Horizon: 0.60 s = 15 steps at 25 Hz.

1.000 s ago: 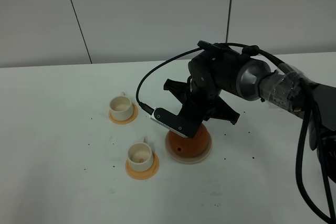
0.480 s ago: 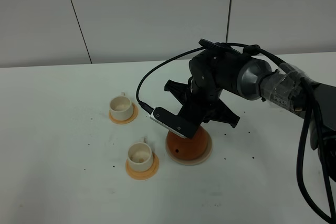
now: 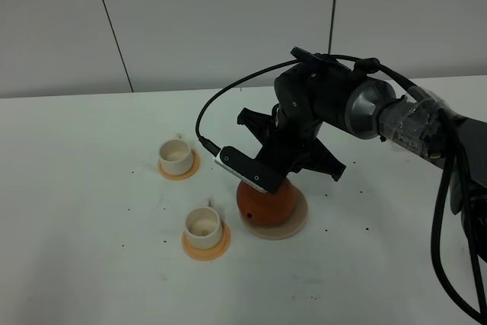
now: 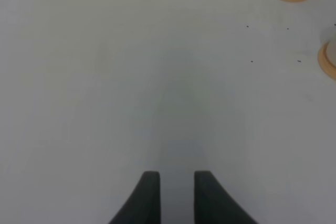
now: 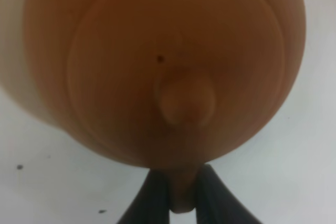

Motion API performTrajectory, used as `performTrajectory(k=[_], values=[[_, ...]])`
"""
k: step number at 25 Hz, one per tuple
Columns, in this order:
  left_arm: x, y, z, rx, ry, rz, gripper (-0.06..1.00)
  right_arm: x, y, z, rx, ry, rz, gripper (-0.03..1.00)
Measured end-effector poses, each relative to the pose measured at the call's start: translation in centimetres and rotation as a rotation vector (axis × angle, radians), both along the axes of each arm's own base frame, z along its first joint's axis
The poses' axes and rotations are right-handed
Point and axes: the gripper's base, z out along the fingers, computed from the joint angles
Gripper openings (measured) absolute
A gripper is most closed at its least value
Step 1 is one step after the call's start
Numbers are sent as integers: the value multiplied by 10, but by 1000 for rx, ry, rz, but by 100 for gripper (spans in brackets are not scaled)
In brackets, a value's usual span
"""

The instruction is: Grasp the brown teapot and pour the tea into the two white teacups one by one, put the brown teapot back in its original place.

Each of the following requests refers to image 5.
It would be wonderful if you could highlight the brown clay teapot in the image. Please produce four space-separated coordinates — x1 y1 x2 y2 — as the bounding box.
23 0 306 213

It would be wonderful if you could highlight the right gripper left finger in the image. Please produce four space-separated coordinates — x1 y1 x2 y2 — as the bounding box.
118 169 173 224

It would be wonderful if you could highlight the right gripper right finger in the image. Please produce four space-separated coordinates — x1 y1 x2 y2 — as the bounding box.
195 164 259 224

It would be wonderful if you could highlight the beige round teapot coaster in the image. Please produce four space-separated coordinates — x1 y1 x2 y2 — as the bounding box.
0 0 66 127

